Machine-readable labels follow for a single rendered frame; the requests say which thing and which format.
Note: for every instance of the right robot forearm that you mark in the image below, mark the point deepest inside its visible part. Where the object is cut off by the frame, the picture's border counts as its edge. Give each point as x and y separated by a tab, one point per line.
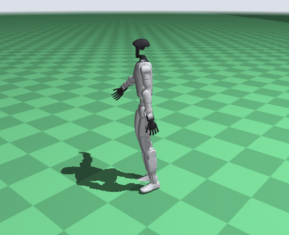
126	85

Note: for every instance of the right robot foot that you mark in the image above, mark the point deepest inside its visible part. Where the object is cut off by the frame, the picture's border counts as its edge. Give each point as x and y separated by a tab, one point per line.
145	178

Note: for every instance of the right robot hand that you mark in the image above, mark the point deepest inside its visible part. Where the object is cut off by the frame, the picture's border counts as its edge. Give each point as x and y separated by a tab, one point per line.
119	92

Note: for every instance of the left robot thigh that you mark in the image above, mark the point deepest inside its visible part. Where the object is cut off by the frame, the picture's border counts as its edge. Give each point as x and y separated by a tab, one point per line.
143	137

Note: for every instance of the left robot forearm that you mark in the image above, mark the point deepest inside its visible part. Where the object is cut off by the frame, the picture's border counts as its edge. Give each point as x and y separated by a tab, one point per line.
148	104

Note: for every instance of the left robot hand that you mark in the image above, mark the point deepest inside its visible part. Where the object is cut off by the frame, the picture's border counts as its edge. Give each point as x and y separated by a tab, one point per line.
152	126

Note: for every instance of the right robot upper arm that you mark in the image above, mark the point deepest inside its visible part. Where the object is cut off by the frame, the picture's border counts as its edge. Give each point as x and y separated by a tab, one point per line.
131	79

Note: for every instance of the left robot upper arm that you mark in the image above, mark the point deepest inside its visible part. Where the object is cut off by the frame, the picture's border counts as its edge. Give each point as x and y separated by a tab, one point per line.
145	71

